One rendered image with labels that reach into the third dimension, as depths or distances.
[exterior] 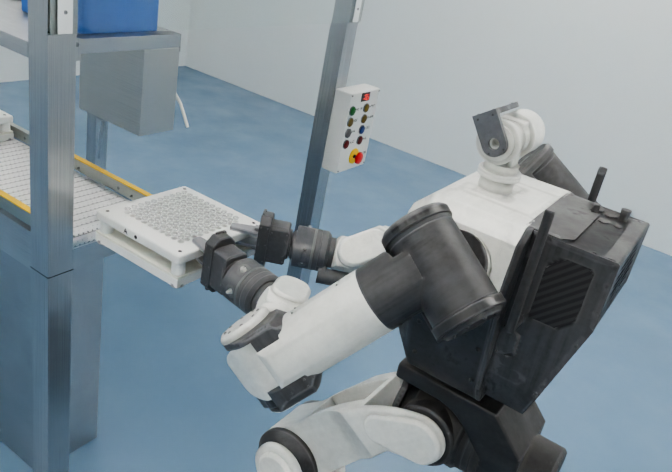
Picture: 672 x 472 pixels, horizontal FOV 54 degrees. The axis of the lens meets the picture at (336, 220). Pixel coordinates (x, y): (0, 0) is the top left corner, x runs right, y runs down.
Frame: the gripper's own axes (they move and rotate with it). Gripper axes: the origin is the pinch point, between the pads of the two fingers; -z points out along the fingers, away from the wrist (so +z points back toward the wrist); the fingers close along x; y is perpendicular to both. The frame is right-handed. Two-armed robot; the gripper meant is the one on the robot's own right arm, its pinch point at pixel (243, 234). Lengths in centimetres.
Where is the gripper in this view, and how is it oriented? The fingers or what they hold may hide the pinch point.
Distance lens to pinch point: 141.9
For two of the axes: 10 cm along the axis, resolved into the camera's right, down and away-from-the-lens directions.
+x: -2.0, 8.8, 4.3
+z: 9.8, 2.0, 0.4
